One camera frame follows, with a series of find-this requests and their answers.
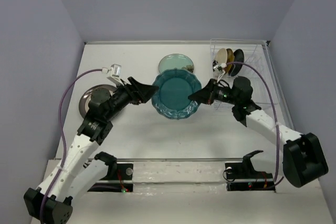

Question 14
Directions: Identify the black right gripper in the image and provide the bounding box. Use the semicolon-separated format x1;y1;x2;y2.
188;78;239;106

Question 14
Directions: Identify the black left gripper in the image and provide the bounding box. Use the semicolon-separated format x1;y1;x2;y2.
104;78;159;121

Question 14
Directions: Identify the teal scalloped plate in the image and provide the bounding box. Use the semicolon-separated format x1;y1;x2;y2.
151;69;202;120

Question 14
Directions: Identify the black round plate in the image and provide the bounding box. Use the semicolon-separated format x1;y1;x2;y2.
229;49;245;77

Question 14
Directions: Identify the cream plate with black spot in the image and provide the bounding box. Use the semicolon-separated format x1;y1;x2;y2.
213;48;227;64

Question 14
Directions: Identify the light green flower plate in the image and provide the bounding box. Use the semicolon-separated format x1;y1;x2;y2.
158;54;194;73

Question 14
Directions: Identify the amber patterned plate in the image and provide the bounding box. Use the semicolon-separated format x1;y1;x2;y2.
225;48;235;74

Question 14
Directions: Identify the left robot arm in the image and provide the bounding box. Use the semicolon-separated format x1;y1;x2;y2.
24;77;159;223

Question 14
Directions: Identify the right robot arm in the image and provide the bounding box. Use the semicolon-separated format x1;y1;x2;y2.
188;76;329;188

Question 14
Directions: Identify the grey brown rimmed plate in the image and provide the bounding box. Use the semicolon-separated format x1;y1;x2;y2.
78;84;117;119

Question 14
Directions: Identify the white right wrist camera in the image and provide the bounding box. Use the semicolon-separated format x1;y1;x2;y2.
213;61;226;83

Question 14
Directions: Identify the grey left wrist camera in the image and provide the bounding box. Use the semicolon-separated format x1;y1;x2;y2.
102;64;122;84

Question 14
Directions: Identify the clear wire dish rack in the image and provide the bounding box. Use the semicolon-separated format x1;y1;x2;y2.
209;37;281;111

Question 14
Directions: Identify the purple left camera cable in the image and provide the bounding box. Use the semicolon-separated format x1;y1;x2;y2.
39;68;109;222

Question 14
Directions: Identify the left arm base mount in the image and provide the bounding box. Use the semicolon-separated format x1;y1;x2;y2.
83;152;133;193

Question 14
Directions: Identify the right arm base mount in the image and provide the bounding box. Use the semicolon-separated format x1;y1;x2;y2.
222;150;276;191

